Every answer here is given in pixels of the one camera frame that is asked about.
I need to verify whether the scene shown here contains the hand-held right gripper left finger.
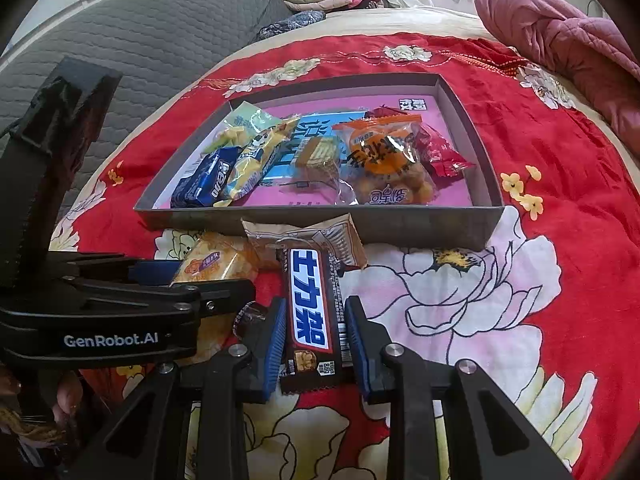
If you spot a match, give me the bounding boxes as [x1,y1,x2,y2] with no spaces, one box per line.
[57,296,288,480]

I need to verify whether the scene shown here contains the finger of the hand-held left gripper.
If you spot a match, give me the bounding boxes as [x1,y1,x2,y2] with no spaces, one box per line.
[70,279,257,317]
[50,251,176,287]

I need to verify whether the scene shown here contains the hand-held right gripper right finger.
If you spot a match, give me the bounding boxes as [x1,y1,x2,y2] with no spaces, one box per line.
[345,296,576,480]

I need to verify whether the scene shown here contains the yellow orange snack packet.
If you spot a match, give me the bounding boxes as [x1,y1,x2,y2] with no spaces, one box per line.
[169,231,263,288]

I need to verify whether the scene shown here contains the brown chocolate bar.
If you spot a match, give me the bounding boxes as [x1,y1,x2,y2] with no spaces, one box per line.
[277,246,357,395]

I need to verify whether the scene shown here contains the blue cookie packet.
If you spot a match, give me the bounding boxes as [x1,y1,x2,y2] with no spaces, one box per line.
[171,146,243,209]

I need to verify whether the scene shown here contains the grey cardboard box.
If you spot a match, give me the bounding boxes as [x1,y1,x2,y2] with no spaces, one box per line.
[132,72,505,251]

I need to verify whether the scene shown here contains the yellow cartoon snack packet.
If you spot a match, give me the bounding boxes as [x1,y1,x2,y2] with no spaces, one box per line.
[214,117,301,208]

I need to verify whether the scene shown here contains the clear wafer packet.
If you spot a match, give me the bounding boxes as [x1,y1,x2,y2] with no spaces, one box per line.
[290,137,361,206]

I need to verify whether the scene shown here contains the green clear candy packet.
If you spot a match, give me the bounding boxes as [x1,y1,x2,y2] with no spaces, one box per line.
[200,101,286,161]

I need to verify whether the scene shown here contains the orange clear snack bag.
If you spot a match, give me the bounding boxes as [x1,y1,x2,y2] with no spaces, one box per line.
[332,114,441,207]

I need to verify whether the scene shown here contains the red snack packet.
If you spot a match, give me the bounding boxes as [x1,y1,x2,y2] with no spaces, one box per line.
[370,105,475,178]

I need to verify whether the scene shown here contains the person's left hand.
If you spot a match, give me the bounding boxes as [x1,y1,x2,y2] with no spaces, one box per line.
[50,370,86,428]

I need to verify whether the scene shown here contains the dark brown wrapper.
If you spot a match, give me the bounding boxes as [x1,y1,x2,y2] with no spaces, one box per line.
[234,300,273,338]

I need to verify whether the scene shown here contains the beige snack packet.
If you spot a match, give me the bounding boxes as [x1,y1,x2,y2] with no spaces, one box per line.
[241,213,368,273]

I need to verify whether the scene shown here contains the red floral blanket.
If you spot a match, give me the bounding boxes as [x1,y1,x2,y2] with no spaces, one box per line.
[47,32,640,480]

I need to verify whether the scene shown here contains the pink printed book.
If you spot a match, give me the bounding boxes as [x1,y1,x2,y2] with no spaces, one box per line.
[155,92,473,208]

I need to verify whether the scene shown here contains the grey quilted cushion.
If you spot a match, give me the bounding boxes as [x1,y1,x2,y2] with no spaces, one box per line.
[0,0,293,211]

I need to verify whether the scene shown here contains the blue patterned cloth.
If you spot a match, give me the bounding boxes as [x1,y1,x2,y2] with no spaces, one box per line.
[256,9,326,43]

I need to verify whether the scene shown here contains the beige bed sheet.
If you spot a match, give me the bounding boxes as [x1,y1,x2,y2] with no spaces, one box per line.
[47,5,640,171]

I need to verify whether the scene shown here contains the pink quilt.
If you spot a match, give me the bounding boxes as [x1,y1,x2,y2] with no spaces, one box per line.
[472,0,640,161]

